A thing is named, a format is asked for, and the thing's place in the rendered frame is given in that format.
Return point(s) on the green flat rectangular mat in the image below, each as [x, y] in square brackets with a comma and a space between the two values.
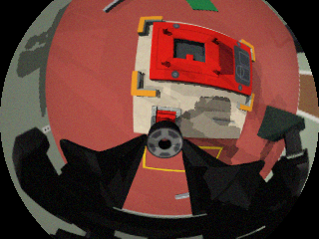
[202, 4]

